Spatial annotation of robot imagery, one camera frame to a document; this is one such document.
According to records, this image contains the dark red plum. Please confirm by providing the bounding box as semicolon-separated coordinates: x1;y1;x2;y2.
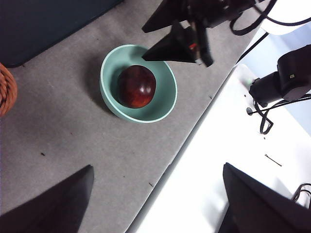
117;65;156;109

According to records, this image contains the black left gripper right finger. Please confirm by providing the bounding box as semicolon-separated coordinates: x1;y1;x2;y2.
218;162;311;233

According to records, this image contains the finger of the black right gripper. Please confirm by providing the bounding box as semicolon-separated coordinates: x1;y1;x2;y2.
141;0;190;33
141;21;197;64

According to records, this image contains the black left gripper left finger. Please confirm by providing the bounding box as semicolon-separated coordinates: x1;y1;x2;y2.
0;165;95;233

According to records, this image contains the black coiled cable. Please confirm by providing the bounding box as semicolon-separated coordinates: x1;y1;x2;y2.
291;183;311;209

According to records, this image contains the white mounting platform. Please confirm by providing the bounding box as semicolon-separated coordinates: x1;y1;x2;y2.
125;24;311;233

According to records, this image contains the black arm base cable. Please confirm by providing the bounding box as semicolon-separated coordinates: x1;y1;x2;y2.
252;94;311;134

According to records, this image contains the white rounded object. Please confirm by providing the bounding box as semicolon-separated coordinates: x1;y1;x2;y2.
261;0;311;36

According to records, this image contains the dark rectangular tray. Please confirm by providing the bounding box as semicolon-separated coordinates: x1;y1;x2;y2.
0;0;124;68

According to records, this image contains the brown wicker basket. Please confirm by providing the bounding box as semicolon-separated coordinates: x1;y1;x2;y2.
0;62;18;117

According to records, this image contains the thin black pin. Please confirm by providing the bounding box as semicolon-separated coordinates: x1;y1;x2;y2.
264;154;282;167

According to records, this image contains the teal ceramic bowl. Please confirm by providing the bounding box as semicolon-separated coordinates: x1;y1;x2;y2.
99;44;178;124

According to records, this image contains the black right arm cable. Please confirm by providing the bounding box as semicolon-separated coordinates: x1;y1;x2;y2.
229;0;277;36

